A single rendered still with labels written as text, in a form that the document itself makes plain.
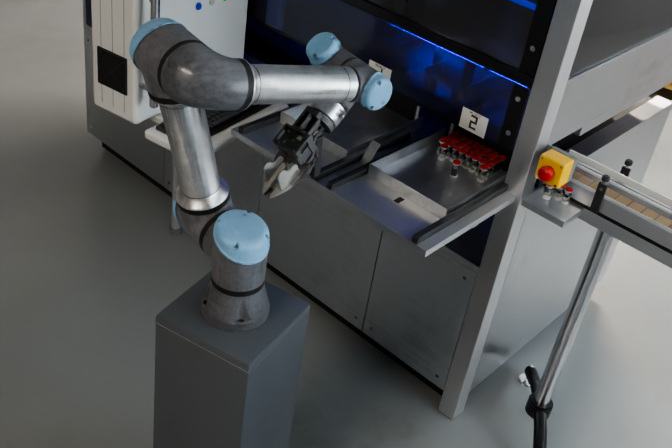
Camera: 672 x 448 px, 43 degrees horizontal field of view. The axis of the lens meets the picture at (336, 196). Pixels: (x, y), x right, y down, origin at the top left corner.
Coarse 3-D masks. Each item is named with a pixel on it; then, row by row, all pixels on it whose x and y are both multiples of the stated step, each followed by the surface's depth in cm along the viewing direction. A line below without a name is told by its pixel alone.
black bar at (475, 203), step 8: (504, 184) 227; (488, 192) 222; (496, 192) 223; (472, 200) 218; (480, 200) 219; (488, 200) 222; (464, 208) 214; (472, 208) 216; (448, 216) 210; (456, 216) 211; (432, 224) 207; (440, 224) 207; (448, 224) 210; (424, 232) 203; (432, 232) 205; (416, 240) 202
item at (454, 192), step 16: (416, 144) 237; (432, 144) 244; (384, 160) 228; (400, 160) 234; (416, 160) 235; (432, 160) 236; (448, 160) 237; (384, 176) 221; (400, 176) 227; (416, 176) 228; (432, 176) 229; (448, 176) 230; (464, 176) 231; (496, 176) 233; (400, 192) 219; (416, 192) 216; (432, 192) 222; (448, 192) 223; (464, 192) 224; (480, 192) 221; (432, 208) 214; (448, 208) 211
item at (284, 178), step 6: (294, 168) 186; (282, 174) 183; (288, 174) 185; (294, 174) 187; (282, 180) 184; (288, 180) 186; (282, 186) 185; (288, 186) 186; (276, 192) 186; (282, 192) 186
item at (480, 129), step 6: (462, 114) 230; (468, 114) 229; (474, 114) 227; (462, 120) 231; (468, 120) 229; (474, 120) 228; (480, 120) 226; (486, 120) 225; (462, 126) 231; (468, 126) 230; (474, 126) 228; (480, 126) 227; (486, 126) 226; (474, 132) 229; (480, 132) 228
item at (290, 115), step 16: (288, 112) 243; (352, 112) 253; (368, 112) 255; (384, 112) 256; (336, 128) 244; (352, 128) 245; (368, 128) 246; (384, 128) 248; (400, 128) 243; (416, 128) 250; (336, 144) 230; (352, 144) 237; (368, 144) 234
